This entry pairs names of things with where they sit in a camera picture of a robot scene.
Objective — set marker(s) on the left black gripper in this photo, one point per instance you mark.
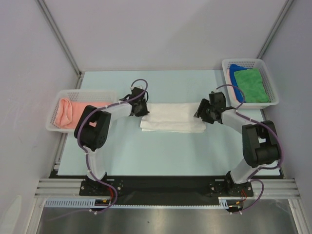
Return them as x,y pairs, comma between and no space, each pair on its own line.
145,111

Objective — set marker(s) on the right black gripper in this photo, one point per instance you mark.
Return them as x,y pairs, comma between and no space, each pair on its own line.
202,111

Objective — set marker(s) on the white towel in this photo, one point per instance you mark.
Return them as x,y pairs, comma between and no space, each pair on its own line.
172,117

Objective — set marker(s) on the green towel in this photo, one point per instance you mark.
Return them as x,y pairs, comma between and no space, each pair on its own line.
250,82

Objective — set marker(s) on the pink terry towel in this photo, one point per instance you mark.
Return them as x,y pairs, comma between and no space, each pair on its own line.
69,112

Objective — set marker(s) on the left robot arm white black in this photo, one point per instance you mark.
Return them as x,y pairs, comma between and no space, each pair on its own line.
94,125

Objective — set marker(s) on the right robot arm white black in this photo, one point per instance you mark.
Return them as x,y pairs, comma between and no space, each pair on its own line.
260,144

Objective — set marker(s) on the white basket with towels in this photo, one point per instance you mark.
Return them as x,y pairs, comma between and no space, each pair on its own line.
266,76

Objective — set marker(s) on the light pink towel in basket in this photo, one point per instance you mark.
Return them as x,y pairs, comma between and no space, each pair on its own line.
230,82

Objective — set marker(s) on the blue towel in basket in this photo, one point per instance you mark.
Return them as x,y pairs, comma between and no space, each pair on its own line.
232,69

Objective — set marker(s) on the empty white plastic basket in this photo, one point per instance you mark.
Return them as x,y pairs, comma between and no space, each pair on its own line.
77,95

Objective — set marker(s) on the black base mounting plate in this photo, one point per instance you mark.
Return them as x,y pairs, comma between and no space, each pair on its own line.
175,190

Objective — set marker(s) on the white slotted cable duct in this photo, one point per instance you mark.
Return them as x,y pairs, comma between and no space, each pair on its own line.
92,203

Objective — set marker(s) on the right aluminium corner post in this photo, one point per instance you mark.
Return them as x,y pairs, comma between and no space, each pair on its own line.
276,25

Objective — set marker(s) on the aluminium corner post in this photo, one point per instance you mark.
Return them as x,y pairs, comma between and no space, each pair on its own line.
58,35
276,25

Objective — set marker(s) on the left aluminium corner post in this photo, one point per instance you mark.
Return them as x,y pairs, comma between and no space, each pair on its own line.
58,35

